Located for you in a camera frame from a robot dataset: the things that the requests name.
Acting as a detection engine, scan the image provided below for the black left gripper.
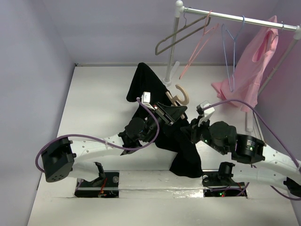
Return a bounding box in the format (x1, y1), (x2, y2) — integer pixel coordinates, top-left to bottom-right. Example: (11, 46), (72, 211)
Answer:
(141, 103), (186, 143)

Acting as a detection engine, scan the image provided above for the pink t shirt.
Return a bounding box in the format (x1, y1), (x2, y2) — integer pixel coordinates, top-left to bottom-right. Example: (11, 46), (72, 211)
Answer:
(212, 27), (278, 107)

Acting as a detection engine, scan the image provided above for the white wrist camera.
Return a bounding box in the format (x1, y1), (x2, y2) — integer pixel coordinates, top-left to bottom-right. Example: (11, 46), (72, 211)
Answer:
(136, 92), (155, 110)
(197, 101), (215, 127)

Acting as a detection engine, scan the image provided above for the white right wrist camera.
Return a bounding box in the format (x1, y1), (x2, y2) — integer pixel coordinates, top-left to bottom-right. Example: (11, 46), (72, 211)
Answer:
(197, 101), (215, 127)

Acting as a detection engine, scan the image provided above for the blue hanger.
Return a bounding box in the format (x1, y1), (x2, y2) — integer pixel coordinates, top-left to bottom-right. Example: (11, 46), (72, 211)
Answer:
(221, 15), (246, 92)

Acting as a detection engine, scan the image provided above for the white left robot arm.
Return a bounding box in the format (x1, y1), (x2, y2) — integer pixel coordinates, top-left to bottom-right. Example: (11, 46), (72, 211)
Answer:
(40, 102), (187, 186)

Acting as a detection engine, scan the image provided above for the grey hanger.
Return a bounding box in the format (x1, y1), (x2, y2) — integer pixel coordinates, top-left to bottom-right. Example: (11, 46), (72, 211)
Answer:
(154, 8), (211, 56)

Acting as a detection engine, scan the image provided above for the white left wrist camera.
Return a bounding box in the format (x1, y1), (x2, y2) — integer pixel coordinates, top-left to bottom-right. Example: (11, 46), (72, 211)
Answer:
(136, 92), (155, 110)

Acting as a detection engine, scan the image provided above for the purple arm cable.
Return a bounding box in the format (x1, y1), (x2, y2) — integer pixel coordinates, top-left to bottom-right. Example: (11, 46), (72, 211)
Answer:
(35, 97), (160, 172)
(204, 98), (301, 201)

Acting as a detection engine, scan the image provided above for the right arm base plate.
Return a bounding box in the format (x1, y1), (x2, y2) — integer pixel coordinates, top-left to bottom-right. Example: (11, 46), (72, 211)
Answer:
(202, 171), (248, 198)

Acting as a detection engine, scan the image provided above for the black t shirt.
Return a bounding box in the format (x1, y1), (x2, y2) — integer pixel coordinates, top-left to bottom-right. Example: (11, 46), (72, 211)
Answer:
(126, 63), (203, 178)

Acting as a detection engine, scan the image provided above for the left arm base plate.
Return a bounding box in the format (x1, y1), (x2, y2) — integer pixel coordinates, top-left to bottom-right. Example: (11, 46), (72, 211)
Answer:
(74, 171), (119, 198)

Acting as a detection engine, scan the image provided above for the white clothes rack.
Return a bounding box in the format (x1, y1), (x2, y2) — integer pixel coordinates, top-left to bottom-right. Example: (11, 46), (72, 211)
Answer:
(174, 0), (301, 137)

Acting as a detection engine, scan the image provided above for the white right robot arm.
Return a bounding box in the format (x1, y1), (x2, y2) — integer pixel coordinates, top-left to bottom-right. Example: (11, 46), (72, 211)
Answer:
(181, 119), (301, 201)

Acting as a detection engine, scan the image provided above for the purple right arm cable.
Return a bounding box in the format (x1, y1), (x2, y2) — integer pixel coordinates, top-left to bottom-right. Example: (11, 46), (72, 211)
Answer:
(204, 98), (301, 201)

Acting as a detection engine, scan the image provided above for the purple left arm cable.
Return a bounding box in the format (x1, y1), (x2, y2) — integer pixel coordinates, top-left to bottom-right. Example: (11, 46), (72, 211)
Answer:
(35, 97), (160, 172)

